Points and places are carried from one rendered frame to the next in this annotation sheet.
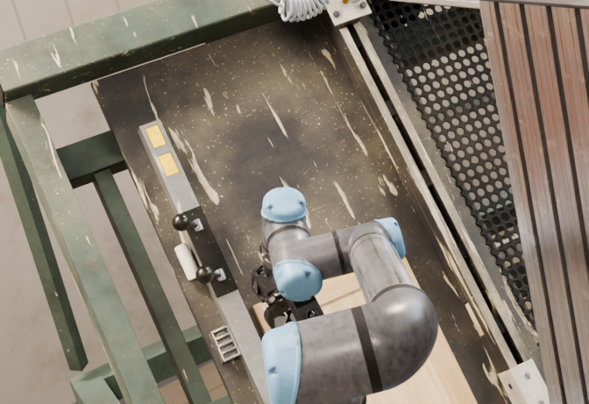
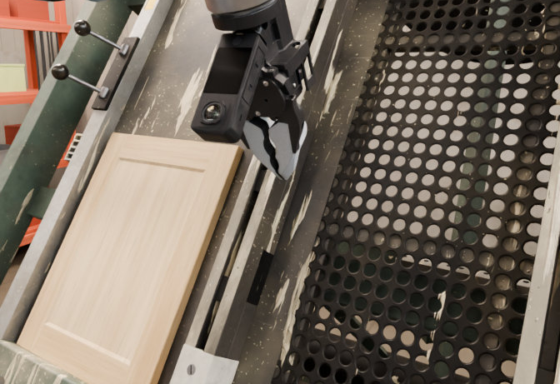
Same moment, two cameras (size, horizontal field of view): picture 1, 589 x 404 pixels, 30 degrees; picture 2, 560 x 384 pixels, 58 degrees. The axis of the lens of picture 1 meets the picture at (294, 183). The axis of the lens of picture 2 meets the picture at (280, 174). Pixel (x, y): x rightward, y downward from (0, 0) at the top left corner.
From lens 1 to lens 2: 226 cm
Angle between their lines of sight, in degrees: 53
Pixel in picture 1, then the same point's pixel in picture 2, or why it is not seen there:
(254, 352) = (75, 163)
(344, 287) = (168, 157)
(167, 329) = not seen: hidden behind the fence
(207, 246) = (116, 68)
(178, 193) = (139, 23)
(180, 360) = not seen: hidden behind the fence
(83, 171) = (139, 2)
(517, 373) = (185, 356)
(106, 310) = (47, 82)
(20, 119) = not seen: outside the picture
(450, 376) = (165, 305)
